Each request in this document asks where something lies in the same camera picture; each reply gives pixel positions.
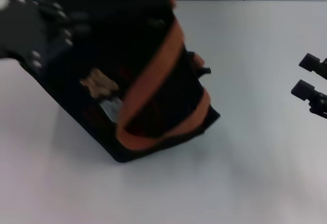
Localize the black food bag orange straps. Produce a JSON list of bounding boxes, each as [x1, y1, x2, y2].
[[19, 0, 222, 164]]

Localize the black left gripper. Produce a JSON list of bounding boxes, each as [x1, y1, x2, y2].
[[0, 0, 92, 71]]

